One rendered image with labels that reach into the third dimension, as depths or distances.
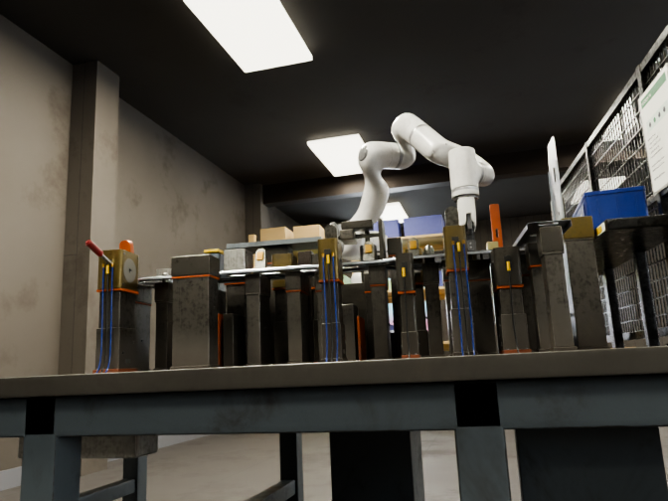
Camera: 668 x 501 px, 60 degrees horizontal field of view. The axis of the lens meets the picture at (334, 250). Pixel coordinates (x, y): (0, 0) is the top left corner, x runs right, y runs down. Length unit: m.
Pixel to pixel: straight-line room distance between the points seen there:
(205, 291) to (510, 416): 1.00
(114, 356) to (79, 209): 3.30
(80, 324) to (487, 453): 4.08
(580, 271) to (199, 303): 1.06
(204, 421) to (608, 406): 0.69
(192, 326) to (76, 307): 3.18
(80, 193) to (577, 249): 4.08
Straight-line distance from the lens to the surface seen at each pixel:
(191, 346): 1.71
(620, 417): 1.02
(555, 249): 1.42
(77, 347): 4.80
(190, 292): 1.72
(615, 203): 1.85
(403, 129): 2.07
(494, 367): 0.96
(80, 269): 4.87
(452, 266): 1.54
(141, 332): 2.01
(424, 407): 1.01
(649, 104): 1.97
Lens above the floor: 0.69
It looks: 11 degrees up
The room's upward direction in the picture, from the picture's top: 3 degrees counter-clockwise
